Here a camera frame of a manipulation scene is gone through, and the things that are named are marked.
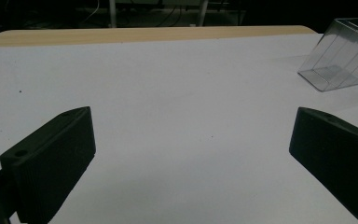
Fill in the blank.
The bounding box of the metal stand leg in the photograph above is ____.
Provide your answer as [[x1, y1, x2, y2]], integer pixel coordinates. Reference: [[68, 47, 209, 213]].
[[198, 0, 210, 27], [108, 0, 117, 28]]

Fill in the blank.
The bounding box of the clear plastic box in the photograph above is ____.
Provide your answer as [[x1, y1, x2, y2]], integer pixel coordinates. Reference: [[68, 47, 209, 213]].
[[296, 17, 358, 92]]

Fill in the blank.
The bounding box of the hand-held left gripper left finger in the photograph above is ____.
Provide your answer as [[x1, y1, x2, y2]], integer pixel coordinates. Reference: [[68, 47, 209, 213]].
[[0, 105, 97, 224]]

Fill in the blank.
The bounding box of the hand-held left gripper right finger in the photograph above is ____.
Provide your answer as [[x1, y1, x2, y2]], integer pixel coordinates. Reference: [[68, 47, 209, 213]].
[[288, 106, 358, 224]]

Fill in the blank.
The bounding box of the white cable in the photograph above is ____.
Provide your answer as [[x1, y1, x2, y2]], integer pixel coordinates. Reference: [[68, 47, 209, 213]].
[[79, 0, 101, 23]]

